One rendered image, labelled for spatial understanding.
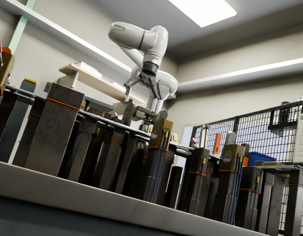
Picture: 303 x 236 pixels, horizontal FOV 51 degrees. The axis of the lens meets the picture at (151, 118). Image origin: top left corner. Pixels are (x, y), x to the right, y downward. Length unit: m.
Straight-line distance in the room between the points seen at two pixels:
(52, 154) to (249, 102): 3.73
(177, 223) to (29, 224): 0.26
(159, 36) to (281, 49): 3.33
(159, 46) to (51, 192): 1.18
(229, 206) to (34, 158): 0.79
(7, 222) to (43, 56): 4.14
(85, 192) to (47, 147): 0.66
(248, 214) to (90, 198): 1.07
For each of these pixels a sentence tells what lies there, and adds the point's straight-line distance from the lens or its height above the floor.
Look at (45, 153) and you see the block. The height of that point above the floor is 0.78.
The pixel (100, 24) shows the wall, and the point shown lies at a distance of 5.14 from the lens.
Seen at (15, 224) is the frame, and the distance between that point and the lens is 0.50.
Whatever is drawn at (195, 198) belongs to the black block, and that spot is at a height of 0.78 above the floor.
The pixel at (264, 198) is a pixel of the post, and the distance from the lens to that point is 1.55.
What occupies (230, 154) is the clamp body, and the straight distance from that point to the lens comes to 1.42.
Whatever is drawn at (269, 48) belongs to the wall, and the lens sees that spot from 4.86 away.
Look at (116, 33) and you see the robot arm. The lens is 1.55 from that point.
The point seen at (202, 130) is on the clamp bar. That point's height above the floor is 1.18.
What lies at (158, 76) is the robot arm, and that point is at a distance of 2.08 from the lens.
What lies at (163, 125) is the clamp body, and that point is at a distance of 1.26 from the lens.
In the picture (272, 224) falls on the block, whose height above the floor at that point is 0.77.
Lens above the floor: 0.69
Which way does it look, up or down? 16 degrees up
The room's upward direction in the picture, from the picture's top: 14 degrees clockwise
